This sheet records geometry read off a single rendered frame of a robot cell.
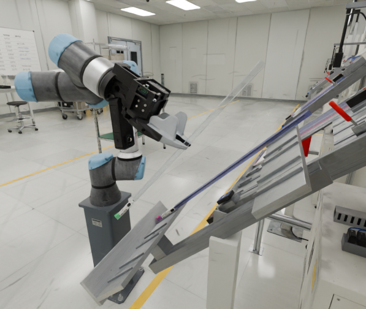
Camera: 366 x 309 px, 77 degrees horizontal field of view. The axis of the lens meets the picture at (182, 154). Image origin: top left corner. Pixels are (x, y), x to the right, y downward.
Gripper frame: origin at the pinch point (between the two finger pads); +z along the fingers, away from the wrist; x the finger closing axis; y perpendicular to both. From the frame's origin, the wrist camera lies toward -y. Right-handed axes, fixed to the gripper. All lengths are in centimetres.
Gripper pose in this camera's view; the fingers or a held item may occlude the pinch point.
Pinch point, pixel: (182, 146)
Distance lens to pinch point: 47.0
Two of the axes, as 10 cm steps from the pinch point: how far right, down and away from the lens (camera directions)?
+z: 8.0, 5.8, -1.4
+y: 4.6, -7.5, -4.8
